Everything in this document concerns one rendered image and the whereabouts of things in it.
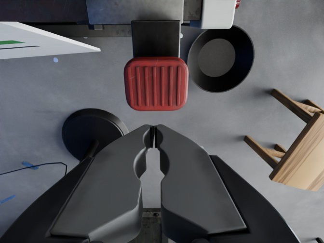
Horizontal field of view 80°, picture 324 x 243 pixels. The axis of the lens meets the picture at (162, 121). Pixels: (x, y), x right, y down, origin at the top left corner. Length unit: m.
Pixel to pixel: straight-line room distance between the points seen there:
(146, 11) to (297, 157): 0.83
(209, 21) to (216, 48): 0.66
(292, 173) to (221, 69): 0.56
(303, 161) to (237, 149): 0.39
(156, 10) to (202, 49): 0.69
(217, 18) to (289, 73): 0.87
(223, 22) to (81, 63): 0.81
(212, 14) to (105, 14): 0.16
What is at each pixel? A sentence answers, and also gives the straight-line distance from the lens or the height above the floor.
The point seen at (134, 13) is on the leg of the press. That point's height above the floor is 0.64.
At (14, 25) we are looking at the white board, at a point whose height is 0.54.
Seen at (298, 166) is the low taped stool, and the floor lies 0.33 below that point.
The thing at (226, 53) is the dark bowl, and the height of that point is 0.00.
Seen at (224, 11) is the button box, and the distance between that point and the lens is 0.35.
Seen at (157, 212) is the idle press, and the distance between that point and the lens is 1.52.
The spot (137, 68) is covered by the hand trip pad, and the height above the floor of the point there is 0.76.
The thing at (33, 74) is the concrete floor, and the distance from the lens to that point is 1.17.
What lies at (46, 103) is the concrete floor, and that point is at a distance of 1.20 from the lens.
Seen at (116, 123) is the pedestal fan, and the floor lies 0.03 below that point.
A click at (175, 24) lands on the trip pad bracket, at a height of 0.70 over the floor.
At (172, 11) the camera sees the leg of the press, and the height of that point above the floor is 0.64.
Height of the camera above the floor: 0.97
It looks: 63 degrees down
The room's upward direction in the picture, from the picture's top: 178 degrees clockwise
